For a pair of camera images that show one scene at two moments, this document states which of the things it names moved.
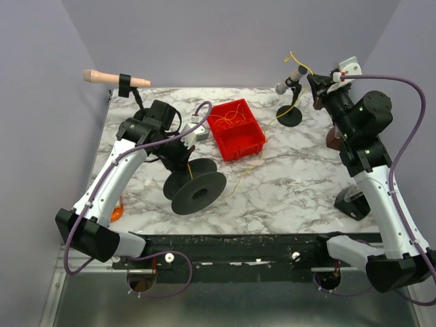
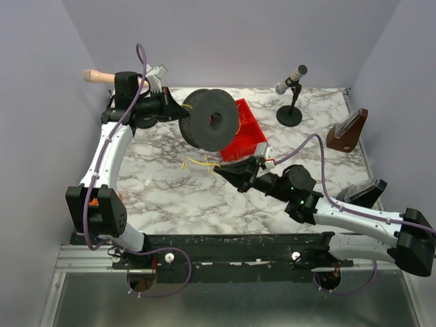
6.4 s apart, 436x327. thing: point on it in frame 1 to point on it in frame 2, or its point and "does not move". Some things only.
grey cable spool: x=189 y=190 to x=213 y=120
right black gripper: x=324 y=86 to x=250 y=176
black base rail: x=234 y=257 does not move
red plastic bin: x=239 y=134 does not move
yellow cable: x=289 y=56 to x=193 y=159
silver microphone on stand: x=291 y=116 does not move
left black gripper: x=182 y=155 to x=166 y=105
